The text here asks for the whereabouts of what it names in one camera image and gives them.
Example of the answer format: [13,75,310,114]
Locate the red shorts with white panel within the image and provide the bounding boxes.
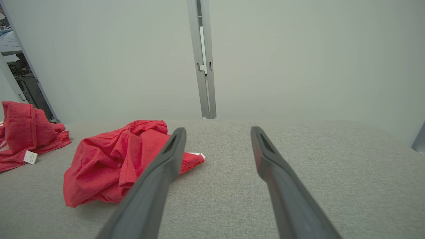
[63,120,206,208]

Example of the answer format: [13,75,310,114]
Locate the red jersey with striped trim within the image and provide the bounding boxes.
[0,101,72,173]

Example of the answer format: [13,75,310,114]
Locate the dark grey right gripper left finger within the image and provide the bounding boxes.
[95,127,187,239]

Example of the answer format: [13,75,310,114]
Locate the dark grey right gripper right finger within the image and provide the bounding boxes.
[251,126,342,239]

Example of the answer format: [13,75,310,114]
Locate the dark background equipment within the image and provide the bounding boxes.
[7,53,55,120]

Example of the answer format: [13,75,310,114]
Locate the grey metal partition post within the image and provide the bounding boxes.
[186,0,221,120]
[0,0,61,123]

